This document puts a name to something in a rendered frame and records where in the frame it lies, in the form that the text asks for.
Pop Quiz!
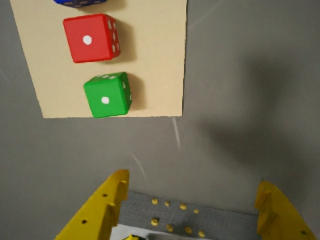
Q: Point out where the beige flat mat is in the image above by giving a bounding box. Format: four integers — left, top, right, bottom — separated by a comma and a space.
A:
10, 0, 187, 118

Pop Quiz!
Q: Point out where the blue die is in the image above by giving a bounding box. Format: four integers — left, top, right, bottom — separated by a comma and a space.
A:
53, 0, 107, 9

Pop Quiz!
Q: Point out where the green die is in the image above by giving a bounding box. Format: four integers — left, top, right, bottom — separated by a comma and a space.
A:
83, 71, 133, 119

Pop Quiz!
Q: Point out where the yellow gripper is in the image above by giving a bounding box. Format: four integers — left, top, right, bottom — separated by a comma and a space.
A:
54, 169, 317, 240

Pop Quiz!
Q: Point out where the red die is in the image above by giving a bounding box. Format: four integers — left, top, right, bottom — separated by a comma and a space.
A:
62, 13, 120, 64

